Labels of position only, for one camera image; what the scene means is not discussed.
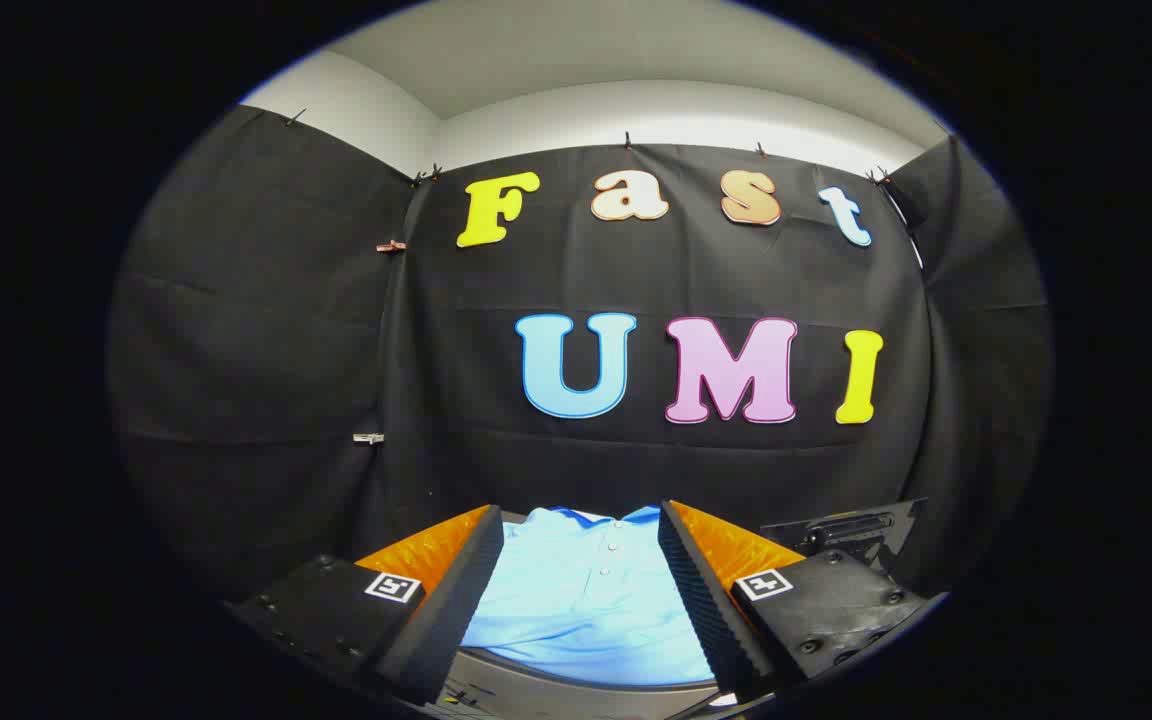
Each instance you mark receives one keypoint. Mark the copper clip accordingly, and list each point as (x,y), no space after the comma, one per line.
(391,245)

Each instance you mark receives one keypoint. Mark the light blue polo shirt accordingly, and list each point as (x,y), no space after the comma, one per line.
(576,610)

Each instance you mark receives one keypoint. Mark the dark glass washing machine lid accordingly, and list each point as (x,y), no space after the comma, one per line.
(851,530)

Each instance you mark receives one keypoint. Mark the silver clip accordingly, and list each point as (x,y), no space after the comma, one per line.
(368,438)

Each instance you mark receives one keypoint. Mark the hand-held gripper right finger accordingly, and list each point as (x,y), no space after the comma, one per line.
(701,600)

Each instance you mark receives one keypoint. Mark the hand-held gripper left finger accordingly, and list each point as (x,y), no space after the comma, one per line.
(456,610)

